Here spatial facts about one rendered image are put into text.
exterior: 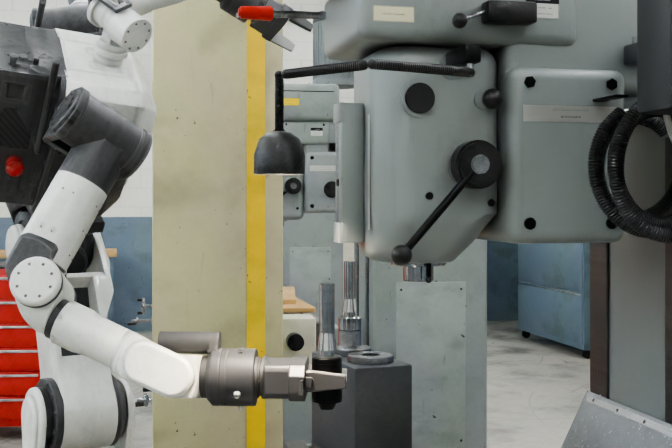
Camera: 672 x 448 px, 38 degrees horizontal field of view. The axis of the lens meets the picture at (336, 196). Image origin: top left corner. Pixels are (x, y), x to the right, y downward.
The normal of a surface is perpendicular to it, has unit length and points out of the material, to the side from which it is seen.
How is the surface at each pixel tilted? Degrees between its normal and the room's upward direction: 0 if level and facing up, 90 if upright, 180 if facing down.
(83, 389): 61
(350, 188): 90
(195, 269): 90
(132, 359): 79
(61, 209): 69
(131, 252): 90
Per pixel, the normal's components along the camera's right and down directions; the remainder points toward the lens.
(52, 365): -0.83, 0.00
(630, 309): -0.97, 0.00
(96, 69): 0.33, -0.82
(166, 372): -0.04, -0.18
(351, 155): 0.22, 0.00
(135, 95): 0.45, -0.25
